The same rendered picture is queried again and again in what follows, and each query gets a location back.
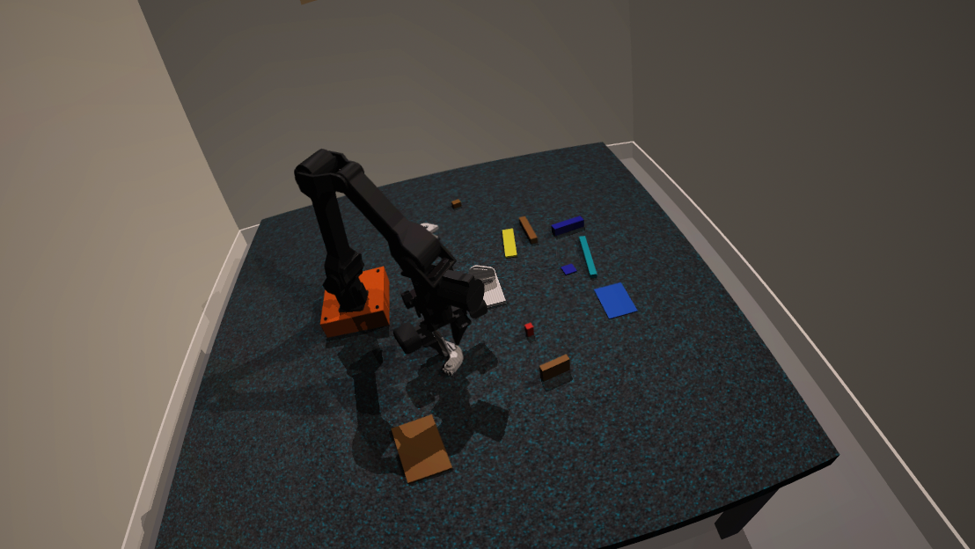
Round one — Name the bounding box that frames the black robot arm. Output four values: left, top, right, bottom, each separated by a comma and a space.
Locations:
294, 149, 485, 318

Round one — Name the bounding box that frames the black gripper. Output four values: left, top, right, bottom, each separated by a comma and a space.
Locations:
393, 300, 488, 354

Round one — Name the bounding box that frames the teal long thin bar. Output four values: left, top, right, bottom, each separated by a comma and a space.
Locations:
579, 236, 597, 278

